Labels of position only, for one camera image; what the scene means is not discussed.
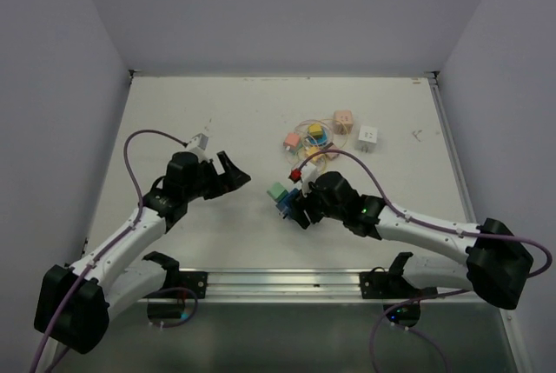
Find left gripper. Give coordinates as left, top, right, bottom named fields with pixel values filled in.
left=183, top=150, right=249, bottom=201

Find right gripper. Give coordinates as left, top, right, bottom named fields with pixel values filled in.
left=288, top=184, right=346, bottom=230

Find dark blue cube socket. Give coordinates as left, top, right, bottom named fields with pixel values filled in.
left=275, top=188, right=300, bottom=219

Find green plug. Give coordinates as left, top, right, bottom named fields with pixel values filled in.
left=267, top=182, right=288, bottom=203

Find yellow plug with cable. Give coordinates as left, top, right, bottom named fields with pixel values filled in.
left=304, top=146, right=320, bottom=163

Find salmon plug with cable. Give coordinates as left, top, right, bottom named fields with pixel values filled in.
left=283, top=132, right=301, bottom=152

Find pink charging cable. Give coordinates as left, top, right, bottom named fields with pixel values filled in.
left=284, top=118, right=335, bottom=165

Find yellow charging cable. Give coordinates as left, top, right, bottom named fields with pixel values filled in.
left=286, top=117, right=349, bottom=174

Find white cube socket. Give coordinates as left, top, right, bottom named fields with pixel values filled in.
left=356, top=125, right=379, bottom=153

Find pink cube socket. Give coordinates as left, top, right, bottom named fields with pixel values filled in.
left=333, top=110, right=354, bottom=135

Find light blue plug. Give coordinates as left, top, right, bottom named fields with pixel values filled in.
left=308, top=135, right=329, bottom=147

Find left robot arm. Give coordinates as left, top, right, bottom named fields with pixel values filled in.
left=34, top=151, right=251, bottom=354

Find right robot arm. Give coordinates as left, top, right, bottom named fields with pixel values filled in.
left=289, top=170, right=533, bottom=310

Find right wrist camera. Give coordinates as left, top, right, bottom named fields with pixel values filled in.
left=288, top=163, right=319, bottom=196

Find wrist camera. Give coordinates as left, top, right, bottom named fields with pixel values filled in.
left=288, top=163, right=319, bottom=196
left=185, top=133, right=209, bottom=163

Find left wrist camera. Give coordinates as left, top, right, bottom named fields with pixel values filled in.
left=185, top=133, right=209, bottom=163

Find aluminium front rail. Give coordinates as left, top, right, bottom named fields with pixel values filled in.
left=138, top=268, right=479, bottom=303

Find aluminium rail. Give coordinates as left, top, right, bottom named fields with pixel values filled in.
left=138, top=268, right=479, bottom=303
left=424, top=71, right=476, bottom=222

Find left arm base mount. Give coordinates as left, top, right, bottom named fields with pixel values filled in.
left=142, top=251, right=209, bottom=299

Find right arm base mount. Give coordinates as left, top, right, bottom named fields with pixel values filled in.
left=359, top=252, right=438, bottom=299

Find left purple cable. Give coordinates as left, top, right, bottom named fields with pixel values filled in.
left=30, top=130, right=190, bottom=373

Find aluminium right rail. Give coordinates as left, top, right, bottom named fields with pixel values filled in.
left=424, top=71, right=476, bottom=222

